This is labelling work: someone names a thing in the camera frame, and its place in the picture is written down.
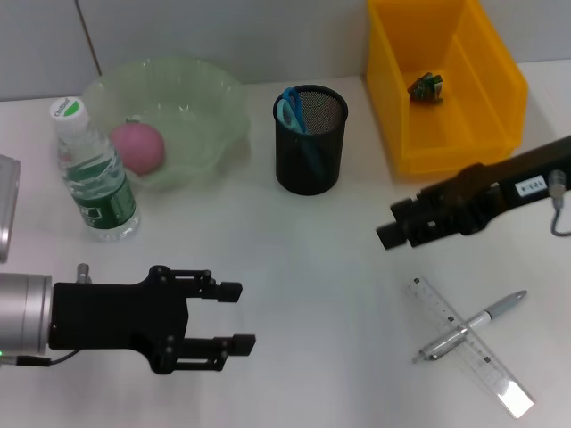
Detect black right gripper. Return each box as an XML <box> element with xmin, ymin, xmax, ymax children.
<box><xmin>376</xmin><ymin>136</ymin><xmax>571</xmax><ymax>251</ymax></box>

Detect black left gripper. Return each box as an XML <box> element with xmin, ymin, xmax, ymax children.
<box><xmin>47</xmin><ymin>265</ymin><xmax>258</xmax><ymax>375</ymax></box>

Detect grey marker pen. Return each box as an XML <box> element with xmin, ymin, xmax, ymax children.
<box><xmin>410</xmin><ymin>289</ymin><xmax>528</xmax><ymax>366</ymax></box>

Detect green plastic wrapper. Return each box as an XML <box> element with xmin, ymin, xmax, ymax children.
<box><xmin>408</xmin><ymin>73</ymin><xmax>445</xmax><ymax>106</ymax></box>

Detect transparent plastic ruler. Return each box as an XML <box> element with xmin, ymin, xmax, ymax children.
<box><xmin>405</xmin><ymin>276</ymin><xmax>535</xmax><ymax>419</ymax></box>

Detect blue scissors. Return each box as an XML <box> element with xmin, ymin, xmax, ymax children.
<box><xmin>276</xmin><ymin>87</ymin><xmax>330</xmax><ymax>178</ymax></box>

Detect clear water bottle green label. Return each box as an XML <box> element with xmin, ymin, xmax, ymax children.
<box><xmin>48</xmin><ymin>96</ymin><xmax>142</xmax><ymax>243</ymax></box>

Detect pink toy peach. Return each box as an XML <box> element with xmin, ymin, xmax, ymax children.
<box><xmin>110</xmin><ymin>120</ymin><xmax>167</xmax><ymax>177</ymax></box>

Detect black mesh pen holder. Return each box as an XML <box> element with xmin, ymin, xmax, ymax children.
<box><xmin>273</xmin><ymin>84</ymin><xmax>350</xmax><ymax>196</ymax></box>

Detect pale green glass fruit plate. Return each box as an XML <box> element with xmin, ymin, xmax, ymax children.
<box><xmin>82</xmin><ymin>55</ymin><xmax>251</xmax><ymax>193</ymax></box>

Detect yellow plastic storage bin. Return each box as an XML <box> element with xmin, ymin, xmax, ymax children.
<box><xmin>366</xmin><ymin>0</ymin><xmax>530</xmax><ymax>176</ymax></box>

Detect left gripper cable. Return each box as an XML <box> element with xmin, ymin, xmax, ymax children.
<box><xmin>0</xmin><ymin>262</ymin><xmax>94</xmax><ymax>368</ymax></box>

